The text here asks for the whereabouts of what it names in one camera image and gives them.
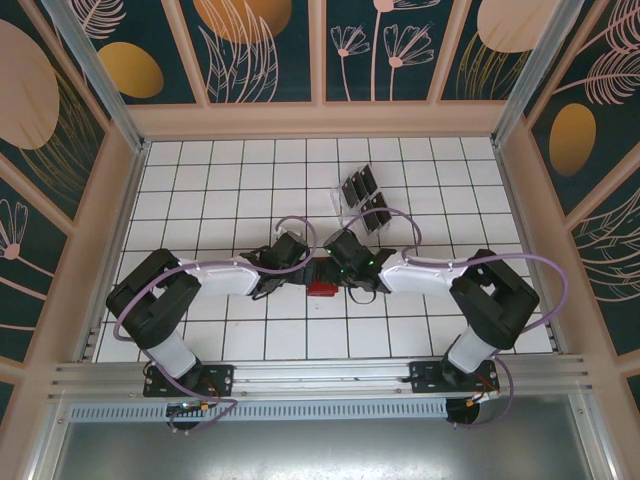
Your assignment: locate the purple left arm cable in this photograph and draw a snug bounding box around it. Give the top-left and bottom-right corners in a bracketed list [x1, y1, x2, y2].
[113, 215, 321, 436]

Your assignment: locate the grey metal panel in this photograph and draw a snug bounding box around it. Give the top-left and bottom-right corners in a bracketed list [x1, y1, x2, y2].
[27, 394, 619, 480]

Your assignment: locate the aluminium corner post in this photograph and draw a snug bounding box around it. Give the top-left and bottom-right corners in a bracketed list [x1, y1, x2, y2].
[42, 0, 151, 154]
[491, 0, 587, 147]

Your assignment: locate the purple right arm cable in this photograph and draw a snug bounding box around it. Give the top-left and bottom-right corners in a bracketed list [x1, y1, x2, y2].
[327, 208, 571, 431]

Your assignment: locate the aluminium table side rail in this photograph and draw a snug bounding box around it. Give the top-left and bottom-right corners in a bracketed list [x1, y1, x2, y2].
[492, 142, 569, 356]
[74, 142, 152, 364]

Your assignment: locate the clear acrylic card stand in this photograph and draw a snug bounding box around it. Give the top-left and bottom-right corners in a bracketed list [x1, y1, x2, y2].
[329, 164, 394, 236]

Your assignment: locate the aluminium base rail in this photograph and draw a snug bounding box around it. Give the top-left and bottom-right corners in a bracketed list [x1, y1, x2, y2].
[49, 353, 594, 401]

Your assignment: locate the slotted grey cable duct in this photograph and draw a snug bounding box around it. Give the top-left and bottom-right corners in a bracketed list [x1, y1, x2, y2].
[69, 399, 449, 422]

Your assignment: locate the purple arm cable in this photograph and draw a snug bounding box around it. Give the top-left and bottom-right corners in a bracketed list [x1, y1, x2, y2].
[113, 215, 321, 436]
[327, 208, 571, 431]

